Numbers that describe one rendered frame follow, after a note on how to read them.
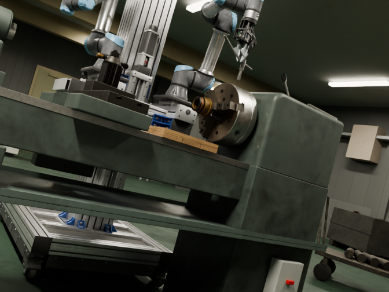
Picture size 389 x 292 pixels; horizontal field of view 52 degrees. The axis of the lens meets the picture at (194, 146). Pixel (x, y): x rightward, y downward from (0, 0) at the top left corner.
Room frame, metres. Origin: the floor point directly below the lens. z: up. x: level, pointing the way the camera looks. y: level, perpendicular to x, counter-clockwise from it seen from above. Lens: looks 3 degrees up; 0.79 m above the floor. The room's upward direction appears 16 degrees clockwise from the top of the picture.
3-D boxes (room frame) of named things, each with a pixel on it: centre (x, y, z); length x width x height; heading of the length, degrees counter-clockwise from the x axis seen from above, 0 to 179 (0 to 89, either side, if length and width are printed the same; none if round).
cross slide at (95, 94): (1.71, 0.41, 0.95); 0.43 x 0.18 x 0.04; 35
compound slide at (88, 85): (1.78, 0.43, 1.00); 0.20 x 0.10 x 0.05; 125
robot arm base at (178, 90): (2.60, 0.20, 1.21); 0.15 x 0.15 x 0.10
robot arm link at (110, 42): (2.33, 0.62, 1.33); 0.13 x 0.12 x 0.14; 54
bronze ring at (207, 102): (1.98, 0.01, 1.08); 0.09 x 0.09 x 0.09; 35
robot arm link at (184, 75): (2.60, 0.19, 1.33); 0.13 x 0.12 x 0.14; 106
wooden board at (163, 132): (1.90, 0.12, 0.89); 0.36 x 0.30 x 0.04; 35
